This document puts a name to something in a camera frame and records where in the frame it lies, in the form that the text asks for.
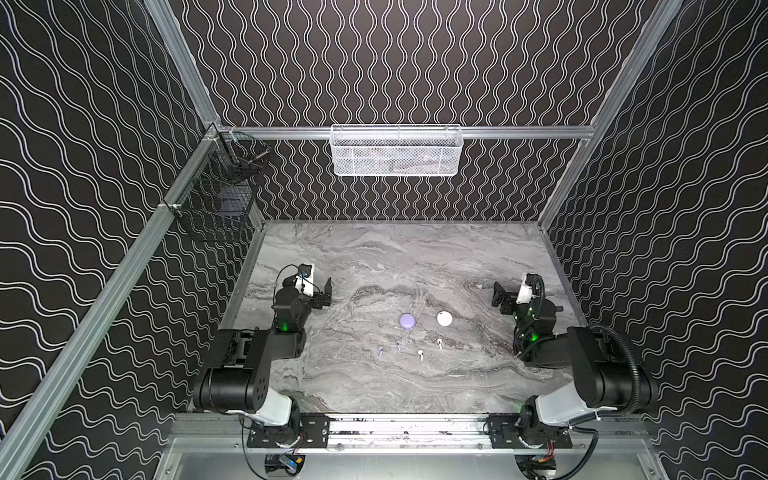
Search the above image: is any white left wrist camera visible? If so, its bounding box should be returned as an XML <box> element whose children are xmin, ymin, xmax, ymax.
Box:
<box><xmin>295</xmin><ymin>263</ymin><xmax>315</xmax><ymax>297</ymax></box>

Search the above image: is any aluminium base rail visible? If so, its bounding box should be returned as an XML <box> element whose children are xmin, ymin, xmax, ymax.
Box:
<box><xmin>163</xmin><ymin>413</ymin><xmax>650</xmax><ymax>457</ymax></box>

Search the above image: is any black wire basket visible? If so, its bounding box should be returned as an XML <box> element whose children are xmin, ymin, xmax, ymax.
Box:
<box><xmin>171</xmin><ymin>131</ymin><xmax>272</xmax><ymax>244</ymax></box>

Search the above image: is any white earbud charging case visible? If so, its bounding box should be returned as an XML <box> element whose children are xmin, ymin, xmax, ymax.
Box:
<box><xmin>436</xmin><ymin>311</ymin><xmax>454</xmax><ymax>327</ymax></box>

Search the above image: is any white wire mesh basket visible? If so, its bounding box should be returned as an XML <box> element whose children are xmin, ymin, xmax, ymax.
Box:
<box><xmin>329</xmin><ymin>124</ymin><xmax>464</xmax><ymax>177</ymax></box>

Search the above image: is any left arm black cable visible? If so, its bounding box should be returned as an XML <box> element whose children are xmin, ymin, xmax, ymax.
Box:
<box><xmin>273</xmin><ymin>263</ymin><xmax>301</xmax><ymax>295</ymax></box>

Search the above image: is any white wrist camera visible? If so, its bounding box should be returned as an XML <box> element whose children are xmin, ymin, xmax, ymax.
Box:
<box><xmin>516</xmin><ymin>273</ymin><xmax>536</xmax><ymax>304</ymax></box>
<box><xmin>295</xmin><ymin>263</ymin><xmax>315</xmax><ymax>297</ymax></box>

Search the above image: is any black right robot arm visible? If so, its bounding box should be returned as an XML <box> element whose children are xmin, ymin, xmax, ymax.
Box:
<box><xmin>484</xmin><ymin>274</ymin><xmax>659</xmax><ymax>449</ymax></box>

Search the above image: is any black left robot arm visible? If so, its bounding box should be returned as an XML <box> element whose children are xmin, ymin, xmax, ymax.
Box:
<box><xmin>192</xmin><ymin>274</ymin><xmax>333</xmax><ymax>448</ymax></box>

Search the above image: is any purple earbud charging case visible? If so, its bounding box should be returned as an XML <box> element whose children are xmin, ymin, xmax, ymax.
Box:
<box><xmin>399</xmin><ymin>313</ymin><xmax>416</xmax><ymax>330</ymax></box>

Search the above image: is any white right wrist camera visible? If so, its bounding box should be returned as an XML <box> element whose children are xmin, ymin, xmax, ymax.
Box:
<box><xmin>516</xmin><ymin>273</ymin><xmax>536</xmax><ymax>304</ymax></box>

